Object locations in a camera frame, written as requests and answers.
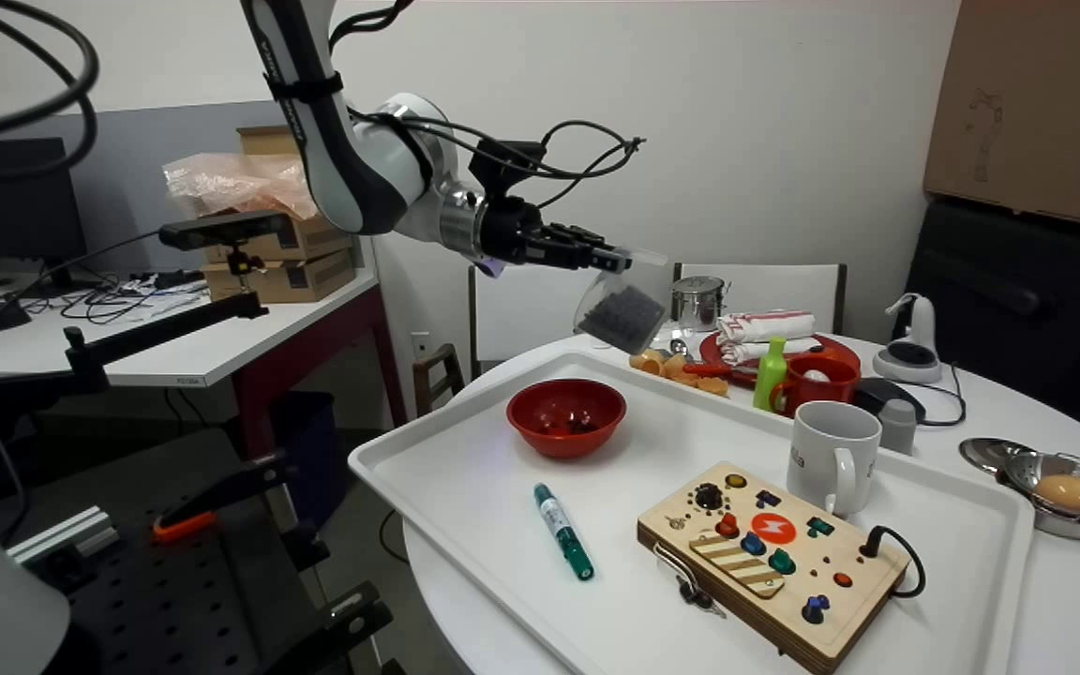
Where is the red bowl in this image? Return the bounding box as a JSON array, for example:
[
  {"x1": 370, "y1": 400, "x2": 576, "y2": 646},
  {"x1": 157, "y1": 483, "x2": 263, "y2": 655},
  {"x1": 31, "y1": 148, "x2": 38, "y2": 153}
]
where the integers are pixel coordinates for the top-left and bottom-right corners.
[{"x1": 506, "y1": 380, "x2": 626, "y2": 460}]

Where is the green plastic bottle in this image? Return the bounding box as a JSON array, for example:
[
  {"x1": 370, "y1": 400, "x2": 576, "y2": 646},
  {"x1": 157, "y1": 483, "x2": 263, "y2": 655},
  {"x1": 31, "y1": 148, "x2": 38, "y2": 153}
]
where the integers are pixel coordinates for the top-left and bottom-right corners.
[{"x1": 753, "y1": 339, "x2": 786, "y2": 414}]

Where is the orange toy fruit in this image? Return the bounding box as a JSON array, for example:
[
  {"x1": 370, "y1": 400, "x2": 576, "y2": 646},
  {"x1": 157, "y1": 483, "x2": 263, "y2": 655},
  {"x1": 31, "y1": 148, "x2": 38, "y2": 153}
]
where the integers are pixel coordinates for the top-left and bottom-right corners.
[{"x1": 631, "y1": 348, "x2": 730, "y2": 396}]

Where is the red plate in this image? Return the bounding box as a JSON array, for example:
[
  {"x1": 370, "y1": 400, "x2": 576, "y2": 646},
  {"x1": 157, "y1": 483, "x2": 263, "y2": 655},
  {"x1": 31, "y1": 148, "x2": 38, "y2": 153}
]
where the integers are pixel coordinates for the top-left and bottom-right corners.
[{"x1": 698, "y1": 334, "x2": 863, "y2": 386}]

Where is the black cabinet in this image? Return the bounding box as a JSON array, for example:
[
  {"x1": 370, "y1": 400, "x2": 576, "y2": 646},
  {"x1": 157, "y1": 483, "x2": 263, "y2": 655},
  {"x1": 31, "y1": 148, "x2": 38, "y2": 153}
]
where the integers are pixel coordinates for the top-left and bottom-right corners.
[{"x1": 907, "y1": 198, "x2": 1080, "y2": 420}]

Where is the steel pot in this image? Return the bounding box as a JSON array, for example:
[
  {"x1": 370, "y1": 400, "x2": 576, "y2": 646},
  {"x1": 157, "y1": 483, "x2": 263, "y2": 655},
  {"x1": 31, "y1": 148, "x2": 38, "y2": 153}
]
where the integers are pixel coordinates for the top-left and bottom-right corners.
[{"x1": 672, "y1": 278, "x2": 723, "y2": 331}]

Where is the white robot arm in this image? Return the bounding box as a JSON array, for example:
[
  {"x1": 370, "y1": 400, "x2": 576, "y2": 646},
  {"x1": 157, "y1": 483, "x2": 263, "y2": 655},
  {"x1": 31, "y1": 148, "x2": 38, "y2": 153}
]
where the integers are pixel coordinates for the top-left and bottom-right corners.
[{"x1": 238, "y1": 0, "x2": 631, "y2": 275}]

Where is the white ceramic mug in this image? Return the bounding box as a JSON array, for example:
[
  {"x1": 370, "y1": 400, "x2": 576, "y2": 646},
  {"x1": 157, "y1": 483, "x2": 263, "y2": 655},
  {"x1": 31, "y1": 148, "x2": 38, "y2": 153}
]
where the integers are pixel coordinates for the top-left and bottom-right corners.
[{"x1": 786, "y1": 400, "x2": 880, "y2": 518}]

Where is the black computer mouse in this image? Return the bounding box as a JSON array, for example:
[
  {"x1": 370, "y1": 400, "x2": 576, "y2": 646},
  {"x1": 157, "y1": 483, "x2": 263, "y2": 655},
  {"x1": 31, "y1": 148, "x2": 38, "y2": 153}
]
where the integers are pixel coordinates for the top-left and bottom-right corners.
[{"x1": 846, "y1": 380, "x2": 907, "y2": 414}]

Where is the grey salt shaker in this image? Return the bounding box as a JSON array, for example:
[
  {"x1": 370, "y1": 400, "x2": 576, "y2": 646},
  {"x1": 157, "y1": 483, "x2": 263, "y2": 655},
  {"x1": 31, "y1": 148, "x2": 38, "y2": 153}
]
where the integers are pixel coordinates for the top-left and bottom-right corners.
[{"x1": 878, "y1": 396, "x2": 920, "y2": 454}]

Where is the black camera on stand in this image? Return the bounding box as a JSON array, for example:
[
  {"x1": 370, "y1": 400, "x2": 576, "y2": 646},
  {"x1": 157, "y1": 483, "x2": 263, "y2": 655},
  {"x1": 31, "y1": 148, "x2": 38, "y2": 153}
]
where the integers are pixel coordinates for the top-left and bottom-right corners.
[{"x1": 157, "y1": 211, "x2": 293, "y2": 250}]

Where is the white side table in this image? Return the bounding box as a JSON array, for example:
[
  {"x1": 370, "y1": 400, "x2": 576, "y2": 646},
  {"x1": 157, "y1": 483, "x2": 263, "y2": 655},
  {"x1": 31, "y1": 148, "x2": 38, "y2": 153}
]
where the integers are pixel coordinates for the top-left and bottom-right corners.
[{"x1": 0, "y1": 271, "x2": 393, "y2": 386}]

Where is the white plastic tray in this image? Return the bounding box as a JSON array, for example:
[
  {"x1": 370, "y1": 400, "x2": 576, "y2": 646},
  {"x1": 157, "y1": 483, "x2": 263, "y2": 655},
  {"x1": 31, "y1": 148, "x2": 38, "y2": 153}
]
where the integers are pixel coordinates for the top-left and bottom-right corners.
[{"x1": 352, "y1": 348, "x2": 1032, "y2": 675}]

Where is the steel strainer bowl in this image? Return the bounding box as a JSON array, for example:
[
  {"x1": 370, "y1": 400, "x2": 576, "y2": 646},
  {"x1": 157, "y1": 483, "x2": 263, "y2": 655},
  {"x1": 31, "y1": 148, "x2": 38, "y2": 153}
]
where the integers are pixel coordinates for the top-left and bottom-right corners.
[{"x1": 958, "y1": 440, "x2": 1080, "y2": 541}]

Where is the small cardboard box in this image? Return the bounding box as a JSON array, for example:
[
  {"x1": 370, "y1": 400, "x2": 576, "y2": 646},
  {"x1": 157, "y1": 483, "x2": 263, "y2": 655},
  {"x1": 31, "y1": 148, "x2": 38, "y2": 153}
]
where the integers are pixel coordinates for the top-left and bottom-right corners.
[{"x1": 192, "y1": 123, "x2": 361, "y2": 303}]

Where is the wooden switch board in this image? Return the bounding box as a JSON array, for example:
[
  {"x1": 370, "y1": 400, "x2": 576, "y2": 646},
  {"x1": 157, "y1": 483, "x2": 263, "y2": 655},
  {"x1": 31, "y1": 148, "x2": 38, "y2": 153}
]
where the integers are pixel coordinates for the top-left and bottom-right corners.
[{"x1": 636, "y1": 464, "x2": 926, "y2": 675}]

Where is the white red cloth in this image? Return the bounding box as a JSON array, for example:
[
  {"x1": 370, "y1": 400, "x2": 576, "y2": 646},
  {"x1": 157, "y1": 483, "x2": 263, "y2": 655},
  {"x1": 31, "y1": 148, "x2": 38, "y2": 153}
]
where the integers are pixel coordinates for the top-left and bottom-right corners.
[{"x1": 715, "y1": 310, "x2": 817, "y2": 363}]

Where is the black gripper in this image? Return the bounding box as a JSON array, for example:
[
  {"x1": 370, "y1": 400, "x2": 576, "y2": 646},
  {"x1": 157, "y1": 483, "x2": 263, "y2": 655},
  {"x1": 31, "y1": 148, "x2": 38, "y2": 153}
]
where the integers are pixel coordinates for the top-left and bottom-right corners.
[{"x1": 476, "y1": 196, "x2": 632, "y2": 275}]

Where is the green marker pen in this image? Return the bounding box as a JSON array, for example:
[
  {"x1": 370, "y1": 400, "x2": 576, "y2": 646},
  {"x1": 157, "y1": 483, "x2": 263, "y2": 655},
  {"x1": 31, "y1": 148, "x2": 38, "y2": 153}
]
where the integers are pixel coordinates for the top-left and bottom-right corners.
[{"x1": 533, "y1": 483, "x2": 596, "y2": 583}]

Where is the large cardboard box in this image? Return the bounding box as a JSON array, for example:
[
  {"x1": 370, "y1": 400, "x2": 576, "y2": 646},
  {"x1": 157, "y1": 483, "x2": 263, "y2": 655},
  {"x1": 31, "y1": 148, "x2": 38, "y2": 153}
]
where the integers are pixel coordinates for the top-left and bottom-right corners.
[{"x1": 926, "y1": 0, "x2": 1080, "y2": 221}]

